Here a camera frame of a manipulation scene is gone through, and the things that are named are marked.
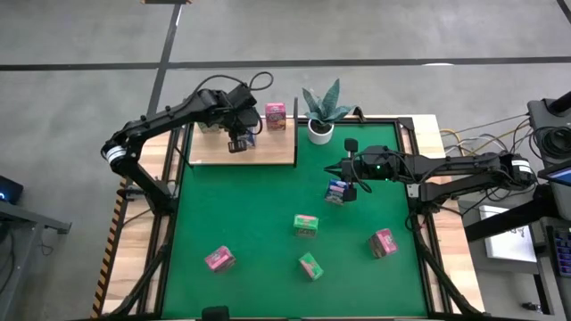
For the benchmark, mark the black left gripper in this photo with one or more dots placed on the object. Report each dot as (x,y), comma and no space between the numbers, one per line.
(241,111)

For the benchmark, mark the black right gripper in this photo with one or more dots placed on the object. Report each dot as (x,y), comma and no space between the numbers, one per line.
(374,165)

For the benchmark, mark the blue Frosted Flakes cereal box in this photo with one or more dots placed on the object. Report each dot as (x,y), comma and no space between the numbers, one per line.
(252,140)
(333,191)

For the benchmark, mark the green Apple Jacks cereal box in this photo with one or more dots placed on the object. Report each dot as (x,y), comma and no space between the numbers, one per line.
(305,225)
(311,266)
(212,129)

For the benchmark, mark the pink Raisin Bran cereal box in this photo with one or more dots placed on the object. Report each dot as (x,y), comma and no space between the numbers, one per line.
(275,117)
(220,259)
(383,243)

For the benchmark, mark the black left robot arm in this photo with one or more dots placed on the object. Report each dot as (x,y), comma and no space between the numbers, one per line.
(156,118)

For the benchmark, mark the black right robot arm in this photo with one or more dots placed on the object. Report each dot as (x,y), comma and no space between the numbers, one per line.
(464,165)

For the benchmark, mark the wooden shelf board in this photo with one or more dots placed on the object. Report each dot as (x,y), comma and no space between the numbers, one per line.
(267,149)

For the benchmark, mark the green plant in white pot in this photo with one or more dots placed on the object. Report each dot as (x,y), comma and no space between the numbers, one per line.
(320,134)

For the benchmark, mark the green table mat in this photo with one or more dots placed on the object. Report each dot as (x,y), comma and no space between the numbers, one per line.
(267,200)

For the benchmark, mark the black diagonal bar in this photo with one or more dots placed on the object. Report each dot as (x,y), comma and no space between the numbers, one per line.
(504,220)

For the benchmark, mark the white box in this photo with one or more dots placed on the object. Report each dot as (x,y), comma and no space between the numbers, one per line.
(508,245)

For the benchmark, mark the gray equipment stand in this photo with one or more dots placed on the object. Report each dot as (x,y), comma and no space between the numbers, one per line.
(542,111)

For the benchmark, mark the tablet with blue screen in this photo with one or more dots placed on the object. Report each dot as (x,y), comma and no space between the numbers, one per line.
(560,175)

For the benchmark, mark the black device with blue light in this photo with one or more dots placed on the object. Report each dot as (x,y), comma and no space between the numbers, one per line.
(11,189)

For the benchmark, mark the gray side table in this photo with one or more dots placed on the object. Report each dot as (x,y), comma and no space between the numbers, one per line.
(18,223)

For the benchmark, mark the keypad with blue keys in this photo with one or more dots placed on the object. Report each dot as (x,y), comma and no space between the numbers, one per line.
(563,252)

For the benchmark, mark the black table frame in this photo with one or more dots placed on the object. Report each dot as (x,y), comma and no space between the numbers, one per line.
(379,120)

